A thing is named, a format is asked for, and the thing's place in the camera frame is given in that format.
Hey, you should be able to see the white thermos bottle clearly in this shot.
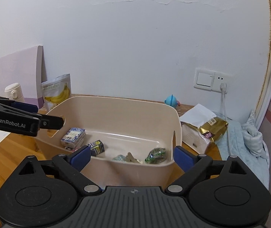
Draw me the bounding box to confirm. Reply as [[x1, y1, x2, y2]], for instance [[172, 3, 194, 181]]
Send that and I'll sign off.
[[4, 82, 23, 100]]

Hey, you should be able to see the green foil snack packet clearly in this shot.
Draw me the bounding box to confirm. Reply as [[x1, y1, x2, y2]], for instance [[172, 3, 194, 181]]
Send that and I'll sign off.
[[145, 148, 167, 164]]

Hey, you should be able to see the white plug and cable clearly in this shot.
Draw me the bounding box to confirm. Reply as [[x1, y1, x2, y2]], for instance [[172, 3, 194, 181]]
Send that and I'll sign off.
[[219, 82, 232, 120]]

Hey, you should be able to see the white paper bag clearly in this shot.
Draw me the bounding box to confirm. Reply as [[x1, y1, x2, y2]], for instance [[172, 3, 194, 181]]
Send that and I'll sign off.
[[179, 104, 216, 154]]

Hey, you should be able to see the beige plastic storage bin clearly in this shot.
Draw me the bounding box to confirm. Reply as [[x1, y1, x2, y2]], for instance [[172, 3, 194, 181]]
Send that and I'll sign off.
[[35, 96, 182, 187]]

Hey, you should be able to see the green checked cloth bundle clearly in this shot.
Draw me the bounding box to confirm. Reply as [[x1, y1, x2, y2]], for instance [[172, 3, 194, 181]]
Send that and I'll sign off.
[[112, 154, 127, 162]]

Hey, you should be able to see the light blue blanket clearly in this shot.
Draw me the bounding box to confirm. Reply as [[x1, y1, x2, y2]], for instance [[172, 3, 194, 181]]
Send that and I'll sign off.
[[216, 110, 269, 189]]

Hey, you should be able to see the blue white porcelain pattern box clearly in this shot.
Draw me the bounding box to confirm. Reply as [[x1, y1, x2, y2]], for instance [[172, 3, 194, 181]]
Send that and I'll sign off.
[[61, 127, 86, 148]]

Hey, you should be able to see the blue cartoon figurine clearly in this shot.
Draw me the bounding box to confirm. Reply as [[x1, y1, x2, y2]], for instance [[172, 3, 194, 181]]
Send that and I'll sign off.
[[164, 95, 181, 108]]

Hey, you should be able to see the banana chips pouch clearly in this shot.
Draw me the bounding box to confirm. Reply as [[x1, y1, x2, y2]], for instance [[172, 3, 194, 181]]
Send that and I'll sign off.
[[41, 74, 71, 111]]

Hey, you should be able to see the white wall switch socket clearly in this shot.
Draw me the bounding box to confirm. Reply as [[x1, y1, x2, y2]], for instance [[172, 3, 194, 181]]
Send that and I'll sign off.
[[194, 68, 233, 93]]

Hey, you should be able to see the purple white board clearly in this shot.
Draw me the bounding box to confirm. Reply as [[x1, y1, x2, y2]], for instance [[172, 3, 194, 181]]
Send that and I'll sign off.
[[0, 45, 44, 108]]

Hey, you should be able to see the gold snack bag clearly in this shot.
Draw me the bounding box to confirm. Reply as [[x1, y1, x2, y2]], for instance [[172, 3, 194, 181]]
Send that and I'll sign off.
[[198, 116, 228, 142]]

